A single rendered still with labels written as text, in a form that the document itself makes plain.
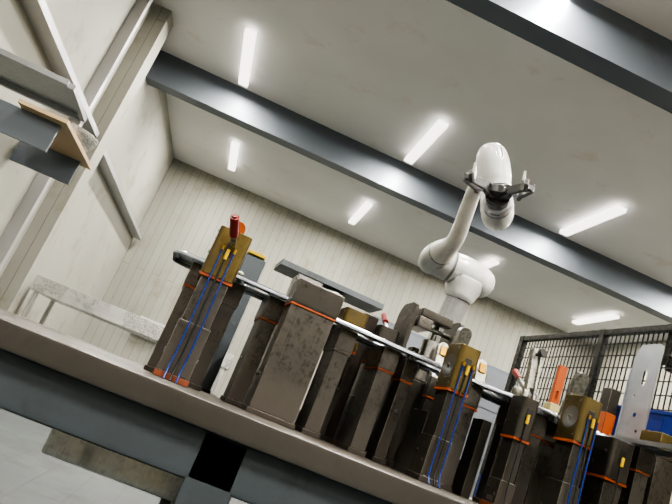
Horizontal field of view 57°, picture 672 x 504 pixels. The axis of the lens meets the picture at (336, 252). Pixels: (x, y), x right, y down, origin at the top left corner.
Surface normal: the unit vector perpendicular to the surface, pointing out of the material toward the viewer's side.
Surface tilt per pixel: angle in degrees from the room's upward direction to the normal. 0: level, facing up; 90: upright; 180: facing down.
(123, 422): 90
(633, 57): 90
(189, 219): 90
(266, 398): 90
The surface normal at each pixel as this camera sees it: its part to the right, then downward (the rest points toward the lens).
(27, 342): 0.21, -0.21
